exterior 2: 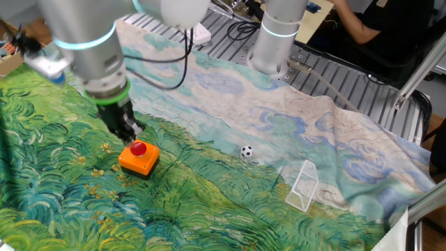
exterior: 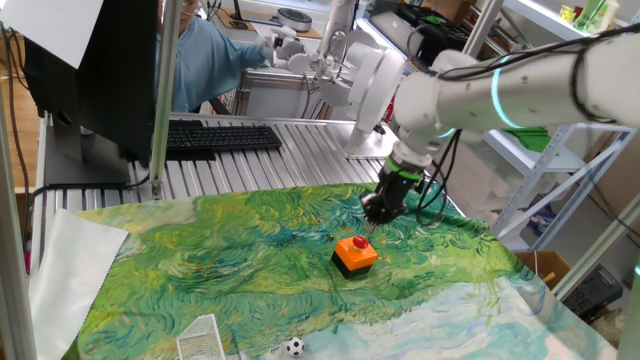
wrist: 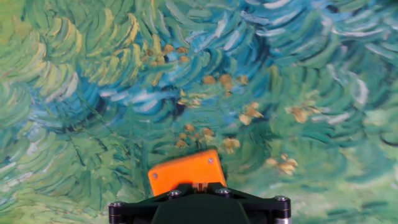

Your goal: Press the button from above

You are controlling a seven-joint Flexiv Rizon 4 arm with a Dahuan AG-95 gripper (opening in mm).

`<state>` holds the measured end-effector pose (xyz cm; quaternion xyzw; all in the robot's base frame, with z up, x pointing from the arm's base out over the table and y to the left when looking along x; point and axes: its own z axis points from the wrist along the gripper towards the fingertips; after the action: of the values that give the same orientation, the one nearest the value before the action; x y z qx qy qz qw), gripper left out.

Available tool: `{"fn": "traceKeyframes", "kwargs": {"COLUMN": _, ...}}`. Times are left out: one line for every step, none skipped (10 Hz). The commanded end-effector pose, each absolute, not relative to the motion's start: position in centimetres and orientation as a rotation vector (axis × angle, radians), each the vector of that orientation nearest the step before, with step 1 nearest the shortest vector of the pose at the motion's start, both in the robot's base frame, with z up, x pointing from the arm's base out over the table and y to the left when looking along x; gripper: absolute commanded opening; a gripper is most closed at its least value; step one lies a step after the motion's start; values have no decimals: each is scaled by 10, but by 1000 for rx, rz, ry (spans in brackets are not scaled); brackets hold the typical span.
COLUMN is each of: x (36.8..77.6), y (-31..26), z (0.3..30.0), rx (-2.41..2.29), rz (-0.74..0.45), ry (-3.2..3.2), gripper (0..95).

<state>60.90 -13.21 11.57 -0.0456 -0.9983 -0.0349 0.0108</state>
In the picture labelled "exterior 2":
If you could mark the person's bare forearm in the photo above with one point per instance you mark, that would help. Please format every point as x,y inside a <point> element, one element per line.
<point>355,24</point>

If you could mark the light wooden board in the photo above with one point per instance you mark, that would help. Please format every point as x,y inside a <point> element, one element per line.
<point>313,24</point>

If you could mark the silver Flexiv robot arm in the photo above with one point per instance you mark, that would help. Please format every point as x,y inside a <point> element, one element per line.
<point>90,45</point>

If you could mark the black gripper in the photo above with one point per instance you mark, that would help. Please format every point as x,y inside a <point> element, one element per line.
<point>116,115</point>

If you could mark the white power strip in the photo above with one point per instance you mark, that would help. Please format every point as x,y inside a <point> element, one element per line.
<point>201,35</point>

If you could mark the seated person in black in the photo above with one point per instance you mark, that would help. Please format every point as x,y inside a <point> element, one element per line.
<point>400,31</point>

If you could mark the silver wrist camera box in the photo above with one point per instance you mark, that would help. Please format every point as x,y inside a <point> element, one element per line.
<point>47,66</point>

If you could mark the Rubik's cube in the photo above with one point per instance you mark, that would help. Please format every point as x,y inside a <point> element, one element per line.
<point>9,48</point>

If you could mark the white miniature goal net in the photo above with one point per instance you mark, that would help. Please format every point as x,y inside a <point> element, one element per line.
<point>304,184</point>

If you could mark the small toy soccer ball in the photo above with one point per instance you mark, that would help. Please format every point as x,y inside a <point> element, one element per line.
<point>246,151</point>

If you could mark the orange box with red button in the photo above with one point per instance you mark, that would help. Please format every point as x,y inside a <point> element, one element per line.
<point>138,161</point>

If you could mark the cardboard box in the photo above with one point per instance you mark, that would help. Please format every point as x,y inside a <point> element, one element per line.
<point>7,64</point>

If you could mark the painted landscape cloth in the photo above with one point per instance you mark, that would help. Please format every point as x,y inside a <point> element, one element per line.
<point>104,195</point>

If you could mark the aluminium frame bar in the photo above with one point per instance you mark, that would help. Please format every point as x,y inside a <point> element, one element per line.
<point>426,205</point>

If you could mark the white sheet corner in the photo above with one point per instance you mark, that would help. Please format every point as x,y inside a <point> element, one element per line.
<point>395,235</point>

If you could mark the slanted aluminium frame post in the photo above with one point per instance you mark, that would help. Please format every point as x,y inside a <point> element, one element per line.
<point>418,75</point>

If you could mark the small blue item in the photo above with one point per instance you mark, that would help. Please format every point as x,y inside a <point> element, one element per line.
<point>313,7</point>

